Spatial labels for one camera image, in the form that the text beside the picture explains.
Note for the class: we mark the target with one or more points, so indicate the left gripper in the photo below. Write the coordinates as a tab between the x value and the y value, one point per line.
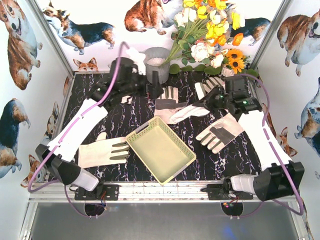
149	86

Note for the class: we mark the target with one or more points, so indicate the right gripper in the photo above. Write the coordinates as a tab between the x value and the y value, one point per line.
208	100

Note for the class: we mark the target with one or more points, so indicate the white grey-palm glove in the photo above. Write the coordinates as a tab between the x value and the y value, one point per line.
187	112

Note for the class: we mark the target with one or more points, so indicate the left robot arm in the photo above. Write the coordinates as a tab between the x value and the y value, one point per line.
57	155

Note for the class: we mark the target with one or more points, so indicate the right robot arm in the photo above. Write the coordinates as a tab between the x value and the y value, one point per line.
280	176

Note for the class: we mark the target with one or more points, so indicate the pale green storage basket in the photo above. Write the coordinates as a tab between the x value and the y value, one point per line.
160	149

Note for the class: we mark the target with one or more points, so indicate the grey bucket with gravel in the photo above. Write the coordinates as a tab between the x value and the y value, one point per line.
155	58

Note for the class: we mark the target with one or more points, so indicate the sunflower pot white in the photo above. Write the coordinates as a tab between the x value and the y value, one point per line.
234	62

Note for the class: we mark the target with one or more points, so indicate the artificial flower bouquet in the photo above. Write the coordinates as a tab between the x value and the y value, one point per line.
202	28

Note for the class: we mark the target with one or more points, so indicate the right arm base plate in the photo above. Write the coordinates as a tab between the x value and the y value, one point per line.
218	192

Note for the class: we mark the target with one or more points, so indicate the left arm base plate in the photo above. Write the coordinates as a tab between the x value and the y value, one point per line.
108	192

